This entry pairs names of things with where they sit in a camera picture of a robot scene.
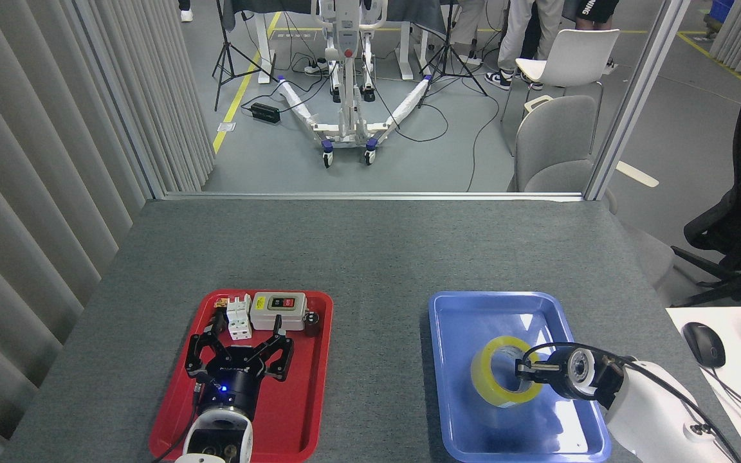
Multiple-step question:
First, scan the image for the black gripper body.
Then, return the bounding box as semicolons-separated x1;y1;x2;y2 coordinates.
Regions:
534;348;569;397
199;349;268;420

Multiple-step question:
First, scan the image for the yellow tape roll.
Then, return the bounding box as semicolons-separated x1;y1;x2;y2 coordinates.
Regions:
470;335;545;408

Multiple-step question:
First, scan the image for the red plastic tray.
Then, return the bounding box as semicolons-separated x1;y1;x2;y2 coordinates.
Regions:
149;289;334;463

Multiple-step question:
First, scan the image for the white circuit breaker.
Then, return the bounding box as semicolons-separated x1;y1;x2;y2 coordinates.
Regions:
226;295;253;341

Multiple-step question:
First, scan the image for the blue plastic tray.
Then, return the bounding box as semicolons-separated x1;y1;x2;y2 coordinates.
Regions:
428;291;612;463

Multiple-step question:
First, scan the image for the black computer mouse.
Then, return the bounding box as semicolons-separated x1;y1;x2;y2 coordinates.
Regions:
682;322;727;369

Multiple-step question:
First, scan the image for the white desk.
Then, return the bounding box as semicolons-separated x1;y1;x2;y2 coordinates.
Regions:
665;305;741;463

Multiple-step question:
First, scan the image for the pale flat board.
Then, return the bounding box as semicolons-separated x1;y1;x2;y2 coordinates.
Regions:
615;160;660;189

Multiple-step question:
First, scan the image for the grey upholstered chair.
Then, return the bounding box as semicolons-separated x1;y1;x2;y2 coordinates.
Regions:
508;95;675;289

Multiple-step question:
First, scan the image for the black power adapter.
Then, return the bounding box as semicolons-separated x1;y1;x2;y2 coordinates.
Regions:
250;102;282;125

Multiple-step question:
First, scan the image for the white wheeled stand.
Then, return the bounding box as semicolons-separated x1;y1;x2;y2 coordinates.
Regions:
277;0;433;169

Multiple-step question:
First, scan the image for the black tripod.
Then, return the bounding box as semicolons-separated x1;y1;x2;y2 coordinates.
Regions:
212;0;280;113
418;0;489;109

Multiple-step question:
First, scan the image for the white plastic chair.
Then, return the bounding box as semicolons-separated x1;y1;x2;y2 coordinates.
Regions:
500;29;621;155

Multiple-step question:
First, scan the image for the blue storage bin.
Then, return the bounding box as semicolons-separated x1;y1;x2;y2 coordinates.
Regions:
708;0;735;26

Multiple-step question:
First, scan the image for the grey push button switch box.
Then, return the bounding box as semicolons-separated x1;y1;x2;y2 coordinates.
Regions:
250;293;308;332

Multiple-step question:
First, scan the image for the silver frame rail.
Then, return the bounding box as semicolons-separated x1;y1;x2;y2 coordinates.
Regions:
163;191;585;203

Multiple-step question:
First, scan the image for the black floor cable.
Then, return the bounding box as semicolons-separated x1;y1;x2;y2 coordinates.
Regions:
370;64;502;193

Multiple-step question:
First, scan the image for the silver frame post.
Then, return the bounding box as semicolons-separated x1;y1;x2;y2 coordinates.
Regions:
583;0;693;202

